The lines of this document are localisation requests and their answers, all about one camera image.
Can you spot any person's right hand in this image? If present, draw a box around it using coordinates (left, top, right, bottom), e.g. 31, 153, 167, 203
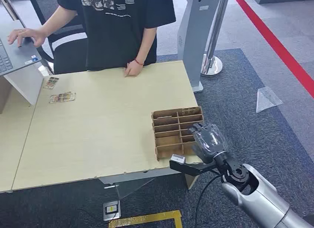
7, 28, 47, 49

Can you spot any person's left hand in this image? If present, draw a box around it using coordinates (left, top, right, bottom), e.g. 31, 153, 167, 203
123, 59, 145, 78

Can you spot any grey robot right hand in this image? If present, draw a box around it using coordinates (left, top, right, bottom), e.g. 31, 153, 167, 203
188, 122, 229, 165

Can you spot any person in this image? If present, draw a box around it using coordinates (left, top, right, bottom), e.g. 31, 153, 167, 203
7, 0, 177, 78

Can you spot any wooden slotted card organizer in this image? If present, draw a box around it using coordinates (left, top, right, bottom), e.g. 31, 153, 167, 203
151, 106, 204, 161

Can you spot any small printed card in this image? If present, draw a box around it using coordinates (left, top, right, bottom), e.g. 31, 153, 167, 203
44, 77, 59, 90

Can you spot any long printed card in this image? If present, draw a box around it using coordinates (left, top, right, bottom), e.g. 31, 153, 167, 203
48, 91, 77, 105

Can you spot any grey laptop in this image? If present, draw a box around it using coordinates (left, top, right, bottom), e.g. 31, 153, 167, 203
0, 0, 43, 77

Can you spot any wooden desk leg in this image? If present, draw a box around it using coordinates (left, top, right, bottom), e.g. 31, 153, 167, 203
184, 173, 200, 191

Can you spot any dark blue carpet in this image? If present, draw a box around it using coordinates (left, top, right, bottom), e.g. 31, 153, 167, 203
0, 48, 314, 228

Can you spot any white desk riser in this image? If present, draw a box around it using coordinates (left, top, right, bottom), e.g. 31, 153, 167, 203
0, 61, 50, 115

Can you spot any black office chair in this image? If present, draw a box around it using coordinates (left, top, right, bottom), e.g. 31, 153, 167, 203
26, 0, 88, 75

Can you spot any chrome stanchion pole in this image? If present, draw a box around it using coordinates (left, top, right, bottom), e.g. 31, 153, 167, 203
200, 0, 230, 77

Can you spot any grey kiosk stand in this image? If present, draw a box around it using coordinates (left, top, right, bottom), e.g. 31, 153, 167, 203
177, 0, 230, 93

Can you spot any clear plastic sheet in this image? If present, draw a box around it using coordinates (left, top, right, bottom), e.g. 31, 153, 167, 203
104, 178, 155, 201
255, 86, 284, 114

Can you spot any yellow floor tape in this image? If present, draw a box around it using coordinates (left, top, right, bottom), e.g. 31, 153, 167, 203
108, 210, 184, 228

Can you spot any red floor tape line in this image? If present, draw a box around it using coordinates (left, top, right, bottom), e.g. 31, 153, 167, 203
230, 0, 314, 100

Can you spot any metal floor socket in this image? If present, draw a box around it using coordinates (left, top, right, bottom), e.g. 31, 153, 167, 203
102, 200, 121, 222

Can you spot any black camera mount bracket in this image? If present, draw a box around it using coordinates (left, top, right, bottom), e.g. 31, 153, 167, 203
169, 159, 218, 177

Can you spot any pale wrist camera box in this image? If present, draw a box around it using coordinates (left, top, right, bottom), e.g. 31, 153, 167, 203
169, 154, 186, 165

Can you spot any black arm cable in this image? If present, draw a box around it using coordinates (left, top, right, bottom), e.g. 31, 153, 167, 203
194, 174, 224, 228

